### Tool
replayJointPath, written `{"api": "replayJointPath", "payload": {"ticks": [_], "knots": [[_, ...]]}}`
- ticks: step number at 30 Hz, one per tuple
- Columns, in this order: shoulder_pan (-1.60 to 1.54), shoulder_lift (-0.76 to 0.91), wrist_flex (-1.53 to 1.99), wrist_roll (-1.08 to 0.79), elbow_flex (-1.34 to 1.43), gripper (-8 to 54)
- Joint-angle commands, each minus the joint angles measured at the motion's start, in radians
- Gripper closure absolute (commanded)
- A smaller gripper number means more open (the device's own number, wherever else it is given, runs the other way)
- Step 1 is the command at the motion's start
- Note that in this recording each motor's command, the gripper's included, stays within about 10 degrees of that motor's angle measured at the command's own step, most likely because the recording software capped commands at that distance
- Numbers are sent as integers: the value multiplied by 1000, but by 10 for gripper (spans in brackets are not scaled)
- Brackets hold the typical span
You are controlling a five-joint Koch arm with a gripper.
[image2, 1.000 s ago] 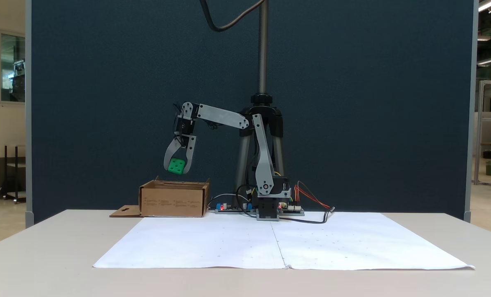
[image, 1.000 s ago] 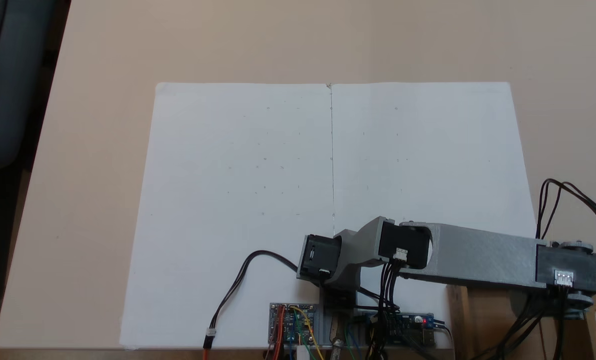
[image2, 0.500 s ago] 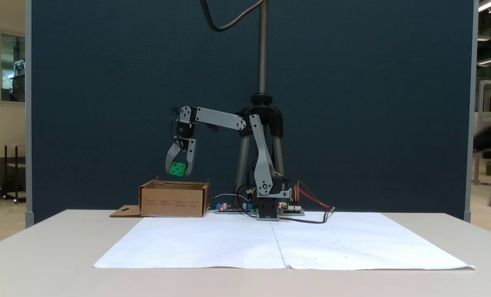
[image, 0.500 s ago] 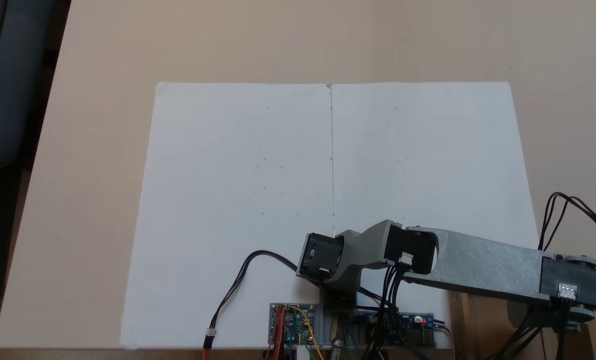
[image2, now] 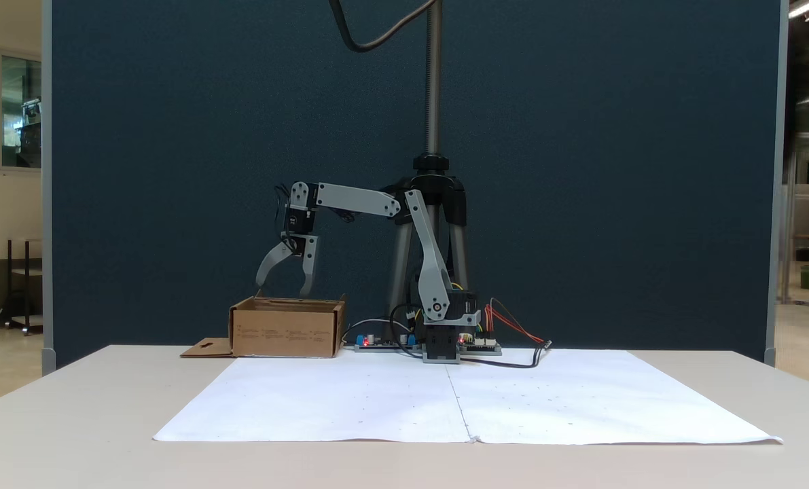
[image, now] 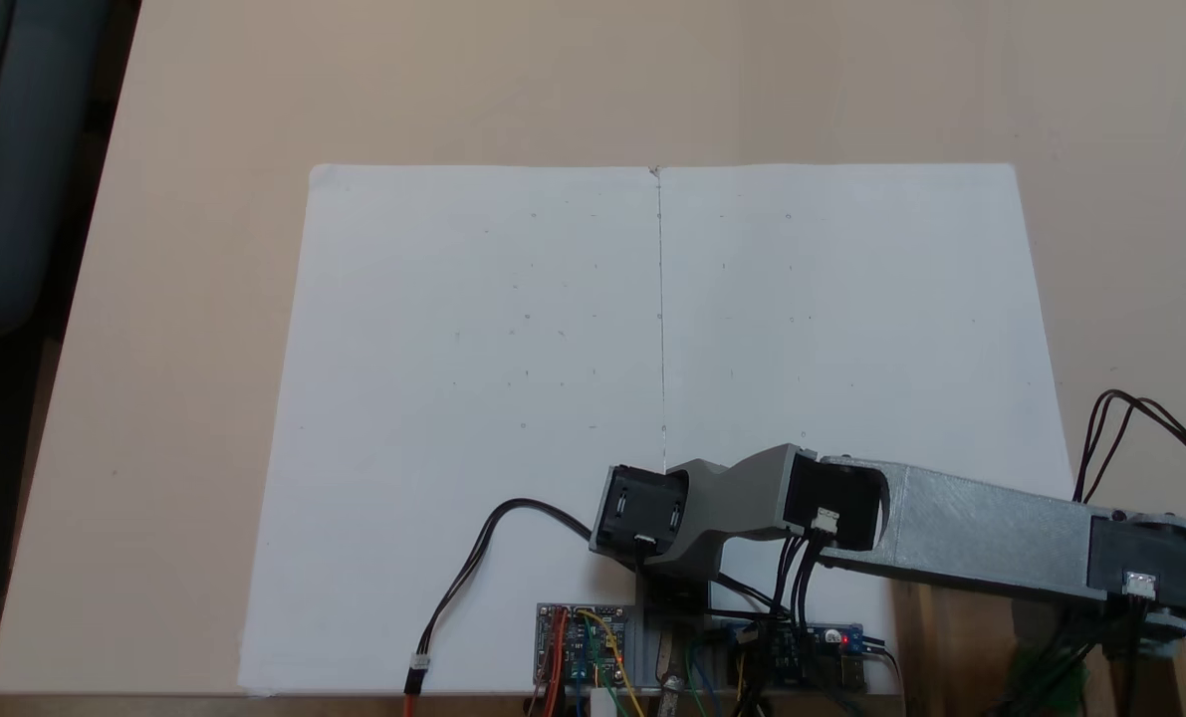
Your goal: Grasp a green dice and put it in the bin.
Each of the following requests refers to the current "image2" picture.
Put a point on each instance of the black grey camera tripod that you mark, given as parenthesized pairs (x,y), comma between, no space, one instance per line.
(433,102)

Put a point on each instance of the circuit board with white connectors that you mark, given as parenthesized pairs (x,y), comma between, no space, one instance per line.
(482,346)

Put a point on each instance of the brown cardboard box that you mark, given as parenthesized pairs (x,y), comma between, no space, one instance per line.
(285,333)

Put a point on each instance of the framed wall window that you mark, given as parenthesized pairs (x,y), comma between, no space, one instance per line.
(20,109)

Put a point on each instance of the dark shelf cart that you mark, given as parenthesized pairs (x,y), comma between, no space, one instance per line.
(24,272)

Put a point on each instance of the white paper sheet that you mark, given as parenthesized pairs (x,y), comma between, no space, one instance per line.
(322,401)
(615,401)

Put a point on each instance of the dark blue partition panel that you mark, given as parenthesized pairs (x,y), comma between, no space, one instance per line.
(173,136)

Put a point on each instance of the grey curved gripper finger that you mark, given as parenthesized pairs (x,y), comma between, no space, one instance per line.
(272,261)

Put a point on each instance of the blue circuit board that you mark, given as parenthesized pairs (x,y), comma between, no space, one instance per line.
(384,344)

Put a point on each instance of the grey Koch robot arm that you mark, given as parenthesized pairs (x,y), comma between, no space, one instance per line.
(431,272)

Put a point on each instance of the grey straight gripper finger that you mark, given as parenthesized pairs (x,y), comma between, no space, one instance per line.
(310,265)

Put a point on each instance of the aluminium profile frame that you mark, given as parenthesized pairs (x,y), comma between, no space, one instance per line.
(788,217)

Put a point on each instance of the green bin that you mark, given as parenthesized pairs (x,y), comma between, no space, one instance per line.
(807,278)

